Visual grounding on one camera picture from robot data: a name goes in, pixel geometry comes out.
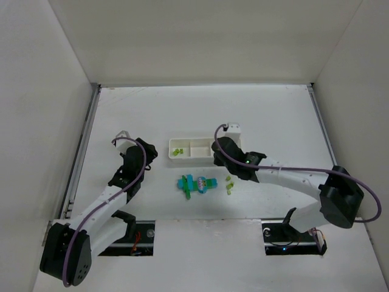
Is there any teal and green lego figure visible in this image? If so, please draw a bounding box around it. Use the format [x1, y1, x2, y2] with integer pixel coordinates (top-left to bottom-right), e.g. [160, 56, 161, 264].
[177, 175, 218, 200]

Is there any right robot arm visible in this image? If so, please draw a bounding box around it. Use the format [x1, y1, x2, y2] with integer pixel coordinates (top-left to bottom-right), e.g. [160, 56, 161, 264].
[212, 137, 364, 233]

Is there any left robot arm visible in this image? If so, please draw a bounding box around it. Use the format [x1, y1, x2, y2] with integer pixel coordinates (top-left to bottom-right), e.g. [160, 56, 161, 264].
[40, 136, 158, 288]

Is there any white three-compartment tray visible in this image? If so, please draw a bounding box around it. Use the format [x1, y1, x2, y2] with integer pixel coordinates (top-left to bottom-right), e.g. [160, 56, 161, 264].
[168, 137, 214, 166]

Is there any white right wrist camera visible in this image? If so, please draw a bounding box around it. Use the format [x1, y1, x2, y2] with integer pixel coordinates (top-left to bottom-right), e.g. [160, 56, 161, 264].
[223, 122, 241, 143]

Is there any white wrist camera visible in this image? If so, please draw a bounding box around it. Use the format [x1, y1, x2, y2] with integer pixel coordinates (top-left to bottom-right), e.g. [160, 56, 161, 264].
[113, 130, 136, 155]
[223, 122, 241, 143]

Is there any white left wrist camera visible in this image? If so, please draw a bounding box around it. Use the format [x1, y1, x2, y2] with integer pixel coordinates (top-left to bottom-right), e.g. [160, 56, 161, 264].
[113, 130, 136, 155]

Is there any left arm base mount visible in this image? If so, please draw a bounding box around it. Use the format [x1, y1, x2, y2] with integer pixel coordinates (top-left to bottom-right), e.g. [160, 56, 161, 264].
[99, 210, 156, 257]

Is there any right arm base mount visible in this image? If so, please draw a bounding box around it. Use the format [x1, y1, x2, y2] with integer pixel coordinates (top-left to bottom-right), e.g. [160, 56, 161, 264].
[261, 208, 328, 256]

